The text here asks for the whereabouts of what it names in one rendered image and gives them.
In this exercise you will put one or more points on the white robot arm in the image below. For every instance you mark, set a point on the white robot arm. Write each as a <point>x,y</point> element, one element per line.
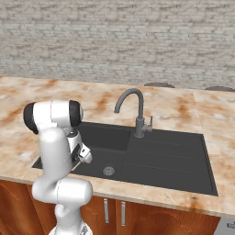
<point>52,153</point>

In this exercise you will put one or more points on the dark grey tap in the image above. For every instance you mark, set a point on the dark grey tap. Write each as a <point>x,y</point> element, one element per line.
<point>140,122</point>

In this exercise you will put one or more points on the grey dishwasher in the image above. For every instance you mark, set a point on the grey dishwasher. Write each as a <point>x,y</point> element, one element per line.
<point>225,229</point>

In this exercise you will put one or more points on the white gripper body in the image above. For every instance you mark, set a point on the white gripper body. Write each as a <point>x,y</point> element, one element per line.
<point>86,155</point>

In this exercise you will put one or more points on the pale dish brush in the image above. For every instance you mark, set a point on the pale dish brush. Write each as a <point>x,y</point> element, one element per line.
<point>76,166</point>

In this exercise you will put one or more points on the dark grey sink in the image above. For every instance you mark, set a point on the dark grey sink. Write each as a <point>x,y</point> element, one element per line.
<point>165,159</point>

